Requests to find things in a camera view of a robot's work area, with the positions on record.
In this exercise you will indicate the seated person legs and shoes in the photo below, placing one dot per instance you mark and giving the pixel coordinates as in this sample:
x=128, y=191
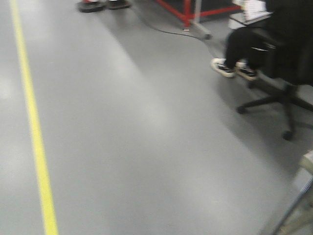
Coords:
x=245, y=53

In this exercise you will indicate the black swivel office chair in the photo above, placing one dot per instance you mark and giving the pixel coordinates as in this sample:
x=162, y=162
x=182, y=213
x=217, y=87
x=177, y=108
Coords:
x=289, y=58

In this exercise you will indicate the red metal frame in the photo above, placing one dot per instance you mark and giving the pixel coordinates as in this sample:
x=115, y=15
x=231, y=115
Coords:
x=185, y=10

